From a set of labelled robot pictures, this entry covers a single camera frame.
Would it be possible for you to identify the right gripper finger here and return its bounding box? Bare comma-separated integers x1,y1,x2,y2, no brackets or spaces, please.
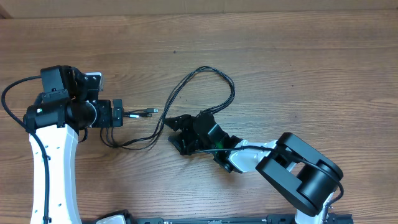
164,114,192,131
168,135,188,155

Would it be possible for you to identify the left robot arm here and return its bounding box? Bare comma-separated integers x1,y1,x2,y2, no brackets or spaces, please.
24,65,124,223

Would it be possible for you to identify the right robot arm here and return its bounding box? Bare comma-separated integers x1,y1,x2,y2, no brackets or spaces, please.
164,113,344,223

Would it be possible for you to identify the thick black USB cable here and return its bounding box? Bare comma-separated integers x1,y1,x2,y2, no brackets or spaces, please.
99,65,236,151

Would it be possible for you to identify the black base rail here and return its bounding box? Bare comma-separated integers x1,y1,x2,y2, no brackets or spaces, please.
130,216,354,224

